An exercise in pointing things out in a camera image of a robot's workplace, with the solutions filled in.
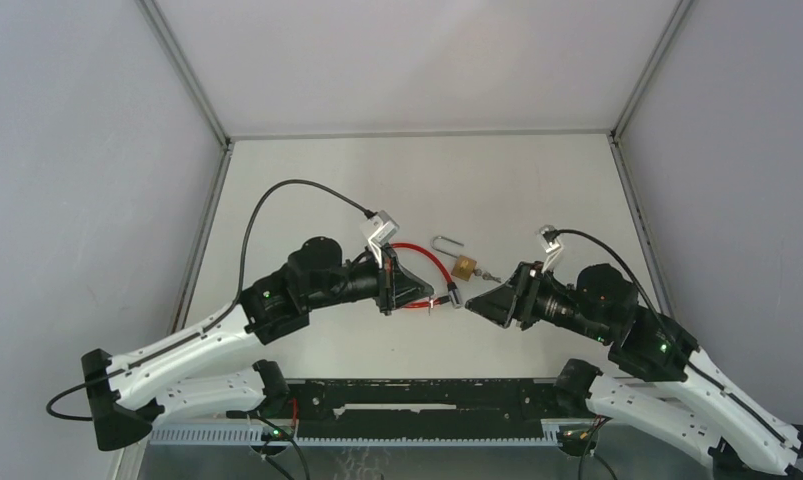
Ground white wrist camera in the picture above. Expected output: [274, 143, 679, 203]
[538, 225, 564, 272]
[360, 210, 400, 267]

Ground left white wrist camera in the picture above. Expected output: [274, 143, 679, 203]
[360, 210, 400, 267]

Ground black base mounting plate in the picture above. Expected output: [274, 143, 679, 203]
[269, 378, 593, 438]

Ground white slotted cable duct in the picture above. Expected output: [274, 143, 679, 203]
[148, 423, 561, 447]

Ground brass padlock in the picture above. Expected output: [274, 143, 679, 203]
[430, 235, 479, 281]

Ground left black camera cable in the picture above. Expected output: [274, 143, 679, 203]
[45, 179, 379, 423]

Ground aluminium frame rails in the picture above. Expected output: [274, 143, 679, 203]
[140, 1, 691, 329]

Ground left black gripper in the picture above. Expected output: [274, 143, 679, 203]
[305, 242, 433, 316]

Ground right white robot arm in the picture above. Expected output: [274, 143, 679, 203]
[466, 262, 803, 479]

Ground right black camera cable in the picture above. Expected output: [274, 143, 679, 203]
[546, 228, 803, 480]

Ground red cable bike lock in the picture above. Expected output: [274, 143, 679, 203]
[392, 242, 463, 313]

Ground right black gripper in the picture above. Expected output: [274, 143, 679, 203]
[463, 260, 609, 343]

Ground padlock keys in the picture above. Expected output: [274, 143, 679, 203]
[474, 268, 503, 283]

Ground black camera cable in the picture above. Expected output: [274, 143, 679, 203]
[45, 179, 379, 423]
[546, 228, 803, 480]

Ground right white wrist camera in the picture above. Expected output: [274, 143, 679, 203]
[538, 225, 564, 272]

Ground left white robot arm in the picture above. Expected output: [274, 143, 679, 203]
[81, 237, 434, 451]

